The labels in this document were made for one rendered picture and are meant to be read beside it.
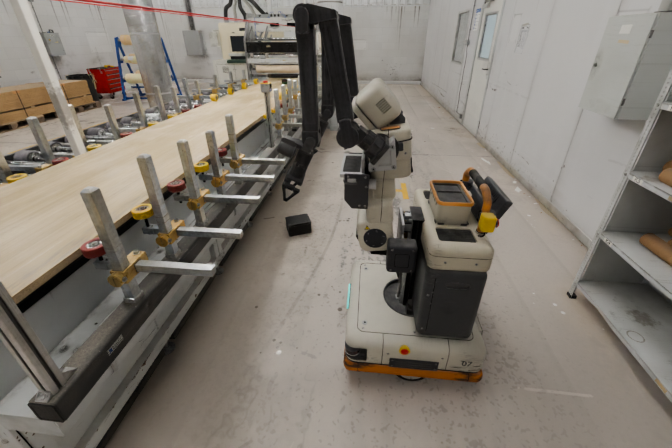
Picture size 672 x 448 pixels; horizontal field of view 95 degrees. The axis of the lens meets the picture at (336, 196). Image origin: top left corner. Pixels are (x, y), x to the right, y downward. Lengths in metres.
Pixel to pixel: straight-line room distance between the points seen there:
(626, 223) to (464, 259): 1.31
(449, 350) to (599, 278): 1.31
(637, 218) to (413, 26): 10.25
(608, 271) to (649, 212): 0.44
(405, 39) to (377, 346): 10.99
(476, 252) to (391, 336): 0.59
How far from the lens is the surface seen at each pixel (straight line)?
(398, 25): 11.88
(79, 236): 1.46
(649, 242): 2.33
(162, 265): 1.25
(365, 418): 1.73
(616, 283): 2.71
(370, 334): 1.61
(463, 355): 1.68
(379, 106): 1.19
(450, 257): 1.31
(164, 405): 1.93
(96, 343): 1.29
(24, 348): 1.10
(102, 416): 1.82
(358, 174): 1.25
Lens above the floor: 1.54
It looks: 27 degrees down
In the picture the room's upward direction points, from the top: straight up
